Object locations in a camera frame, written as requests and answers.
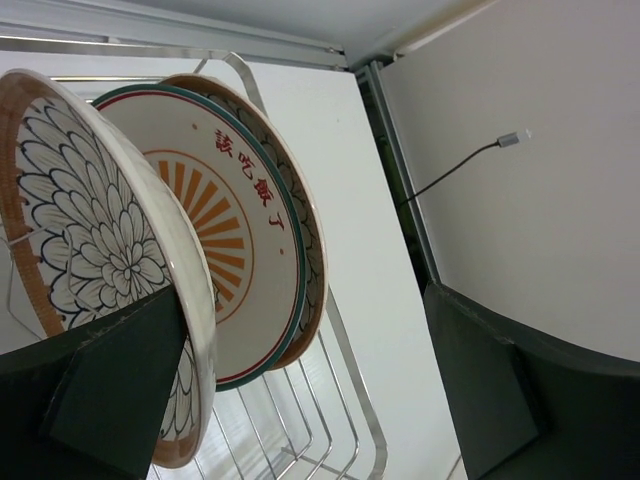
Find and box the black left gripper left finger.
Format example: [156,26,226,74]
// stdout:
[1,286,187,479]

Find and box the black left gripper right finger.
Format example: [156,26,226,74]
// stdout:
[424,283,639,479]

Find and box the floral plate orange rim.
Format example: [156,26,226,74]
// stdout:
[161,74,328,370]
[1,69,216,468]

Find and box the sunburst plate dark rim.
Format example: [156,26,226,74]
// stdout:
[93,84,307,391]

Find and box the chrome wire dish rack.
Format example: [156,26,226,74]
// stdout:
[0,51,390,480]

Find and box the black wall cable white plug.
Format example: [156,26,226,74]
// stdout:
[396,129,531,208]

